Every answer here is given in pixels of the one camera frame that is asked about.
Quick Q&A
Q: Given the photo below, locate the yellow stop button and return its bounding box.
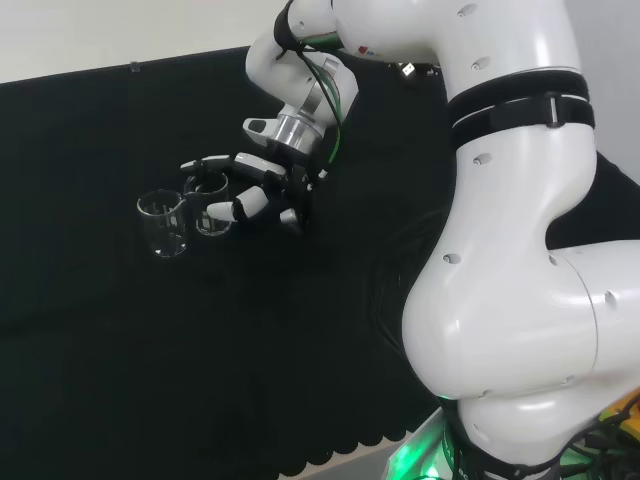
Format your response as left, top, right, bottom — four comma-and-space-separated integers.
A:
602, 387, 640, 426

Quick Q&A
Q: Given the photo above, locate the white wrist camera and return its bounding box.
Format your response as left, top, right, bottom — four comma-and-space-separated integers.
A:
242, 117, 279, 149

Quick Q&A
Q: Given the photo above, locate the clear glass beaker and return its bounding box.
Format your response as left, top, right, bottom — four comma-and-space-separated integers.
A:
136, 189, 190, 259
183, 172, 234, 236

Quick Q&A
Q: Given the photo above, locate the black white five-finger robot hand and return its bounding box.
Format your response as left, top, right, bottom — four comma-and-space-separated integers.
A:
179, 144, 322, 236

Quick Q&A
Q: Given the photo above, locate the black cable bundle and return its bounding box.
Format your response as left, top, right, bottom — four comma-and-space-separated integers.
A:
367, 214, 451, 351

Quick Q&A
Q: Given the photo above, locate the black bench cloth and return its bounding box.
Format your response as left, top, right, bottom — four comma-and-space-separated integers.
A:
0, 44, 640, 480

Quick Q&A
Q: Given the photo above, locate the green cable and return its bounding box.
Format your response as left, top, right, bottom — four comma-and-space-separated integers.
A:
299, 47, 347, 174

